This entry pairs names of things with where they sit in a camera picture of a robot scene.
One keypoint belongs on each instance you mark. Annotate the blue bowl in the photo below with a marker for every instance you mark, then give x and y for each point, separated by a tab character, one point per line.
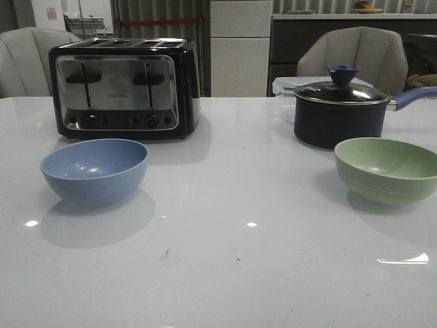
96	172

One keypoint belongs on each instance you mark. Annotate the green bowl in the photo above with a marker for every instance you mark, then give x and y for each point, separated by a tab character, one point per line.
386	171

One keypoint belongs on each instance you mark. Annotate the clear plastic food container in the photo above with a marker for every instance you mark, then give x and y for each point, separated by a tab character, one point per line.
283	87

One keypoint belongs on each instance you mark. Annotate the dark blue saucepan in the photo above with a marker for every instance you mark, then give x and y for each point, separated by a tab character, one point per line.
324	126

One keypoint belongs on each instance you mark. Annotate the black chrome four-slot toaster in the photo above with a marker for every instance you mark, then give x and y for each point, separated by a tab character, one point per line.
141	88

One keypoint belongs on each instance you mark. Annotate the white cabinet in background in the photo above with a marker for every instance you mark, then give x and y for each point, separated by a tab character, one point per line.
239	47

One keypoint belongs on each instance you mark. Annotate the glass lid with blue knob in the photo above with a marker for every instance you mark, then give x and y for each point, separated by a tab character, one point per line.
340	90

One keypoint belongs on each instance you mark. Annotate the beige chair on right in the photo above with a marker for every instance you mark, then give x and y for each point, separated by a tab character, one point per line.
379	53

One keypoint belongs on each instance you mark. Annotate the beige chair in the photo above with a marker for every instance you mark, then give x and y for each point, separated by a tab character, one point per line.
379	53
25	69

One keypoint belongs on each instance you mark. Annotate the woven basket at right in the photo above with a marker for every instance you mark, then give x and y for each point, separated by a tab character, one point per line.
416	81

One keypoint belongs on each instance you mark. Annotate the fruit bowl on counter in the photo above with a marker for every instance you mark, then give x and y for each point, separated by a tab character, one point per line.
364	7

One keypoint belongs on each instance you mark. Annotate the beige chair on left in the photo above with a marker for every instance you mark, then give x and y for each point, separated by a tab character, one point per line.
25	69

